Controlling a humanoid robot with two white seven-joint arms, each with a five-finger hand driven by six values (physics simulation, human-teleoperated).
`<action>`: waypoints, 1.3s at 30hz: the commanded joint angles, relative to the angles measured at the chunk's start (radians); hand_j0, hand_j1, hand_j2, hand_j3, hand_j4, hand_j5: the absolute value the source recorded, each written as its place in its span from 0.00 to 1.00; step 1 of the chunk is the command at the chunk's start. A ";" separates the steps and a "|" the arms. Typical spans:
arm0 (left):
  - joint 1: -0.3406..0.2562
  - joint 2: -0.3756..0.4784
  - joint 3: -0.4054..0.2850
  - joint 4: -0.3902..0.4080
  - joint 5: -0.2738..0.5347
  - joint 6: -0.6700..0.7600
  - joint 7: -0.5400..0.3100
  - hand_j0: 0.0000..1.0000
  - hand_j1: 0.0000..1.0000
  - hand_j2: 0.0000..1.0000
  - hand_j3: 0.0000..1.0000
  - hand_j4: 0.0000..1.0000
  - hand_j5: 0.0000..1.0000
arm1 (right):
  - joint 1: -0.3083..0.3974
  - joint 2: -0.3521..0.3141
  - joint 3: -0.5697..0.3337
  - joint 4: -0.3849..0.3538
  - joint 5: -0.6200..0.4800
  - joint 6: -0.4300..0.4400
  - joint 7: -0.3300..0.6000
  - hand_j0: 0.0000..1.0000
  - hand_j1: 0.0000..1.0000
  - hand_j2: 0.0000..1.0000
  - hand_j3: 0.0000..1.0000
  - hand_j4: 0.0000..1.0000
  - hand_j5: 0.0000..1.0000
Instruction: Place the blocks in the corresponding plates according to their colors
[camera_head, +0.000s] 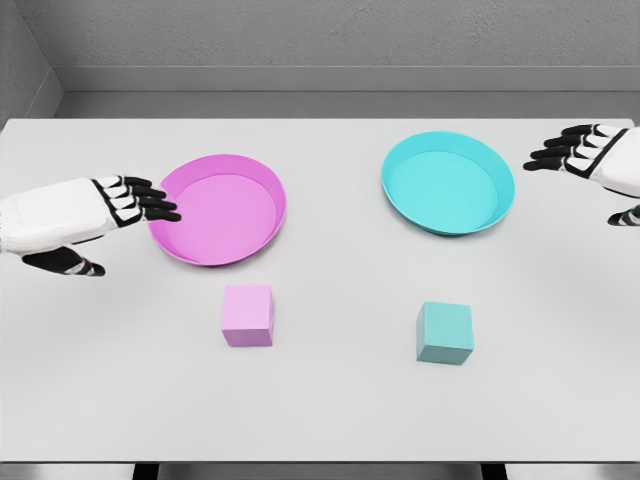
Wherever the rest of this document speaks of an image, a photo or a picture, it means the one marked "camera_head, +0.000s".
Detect cyan plate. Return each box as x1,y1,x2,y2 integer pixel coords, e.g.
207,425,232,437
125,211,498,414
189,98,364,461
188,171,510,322
381,130,516,238

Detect pink plate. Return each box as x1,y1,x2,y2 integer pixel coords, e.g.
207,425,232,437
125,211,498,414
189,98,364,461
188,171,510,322
147,154,289,269

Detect cyan block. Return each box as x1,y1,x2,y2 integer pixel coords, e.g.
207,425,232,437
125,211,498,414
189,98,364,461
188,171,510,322
415,300,474,366

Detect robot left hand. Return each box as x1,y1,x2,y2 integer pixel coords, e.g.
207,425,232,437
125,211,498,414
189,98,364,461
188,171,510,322
0,174,182,278

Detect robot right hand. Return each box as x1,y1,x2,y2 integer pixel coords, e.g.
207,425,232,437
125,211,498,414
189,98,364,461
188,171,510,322
523,123,640,227

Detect pink block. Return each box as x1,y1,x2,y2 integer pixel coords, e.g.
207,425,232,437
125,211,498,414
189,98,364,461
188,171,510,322
221,284,276,348

